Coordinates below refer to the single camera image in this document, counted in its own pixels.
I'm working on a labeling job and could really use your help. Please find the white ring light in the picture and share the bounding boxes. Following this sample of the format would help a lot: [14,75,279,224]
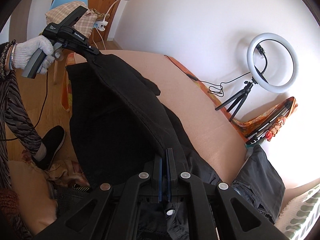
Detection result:
[246,33,299,94]

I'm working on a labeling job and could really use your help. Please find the black pants with pink trim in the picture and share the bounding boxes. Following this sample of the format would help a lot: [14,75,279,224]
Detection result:
[65,52,223,240]

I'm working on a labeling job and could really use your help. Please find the person's striped trouser leg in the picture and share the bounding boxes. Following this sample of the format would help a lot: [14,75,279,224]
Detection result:
[1,71,47,189]

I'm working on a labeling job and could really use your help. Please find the pink bed blanket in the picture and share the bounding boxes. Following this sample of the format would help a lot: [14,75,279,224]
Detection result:
[9,50,319,239]

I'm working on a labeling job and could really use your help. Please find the folded dark grey pants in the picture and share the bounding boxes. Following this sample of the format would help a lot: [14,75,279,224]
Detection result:
[232,145,285,224]

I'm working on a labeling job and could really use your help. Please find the orange patterned scarf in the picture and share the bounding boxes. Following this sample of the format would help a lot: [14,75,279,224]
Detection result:
[231,98,288,142]

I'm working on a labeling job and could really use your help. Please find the left gloved hand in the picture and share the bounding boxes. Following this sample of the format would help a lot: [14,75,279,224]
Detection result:
[11,35,55,74]

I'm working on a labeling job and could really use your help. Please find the black slipper shoe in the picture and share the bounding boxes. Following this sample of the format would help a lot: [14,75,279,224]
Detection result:
[32,125,66,170]

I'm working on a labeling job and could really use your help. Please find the white clip desk lamp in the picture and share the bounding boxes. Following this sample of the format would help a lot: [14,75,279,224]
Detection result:
[94,0,130,31]

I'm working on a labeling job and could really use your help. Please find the black mini tripod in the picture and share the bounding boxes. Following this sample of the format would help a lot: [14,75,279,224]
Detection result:
[215,78,257,122]

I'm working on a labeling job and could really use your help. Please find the green striped white pillow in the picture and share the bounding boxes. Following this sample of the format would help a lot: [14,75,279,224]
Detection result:
[275,184,319,240]

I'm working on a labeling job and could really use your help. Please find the silver folded tripod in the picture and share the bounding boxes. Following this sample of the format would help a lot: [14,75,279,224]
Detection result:
[246,97,298,145]

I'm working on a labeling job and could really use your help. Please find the checkered beige cloth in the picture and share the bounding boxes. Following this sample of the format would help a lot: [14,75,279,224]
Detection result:
[45,1,98,38]

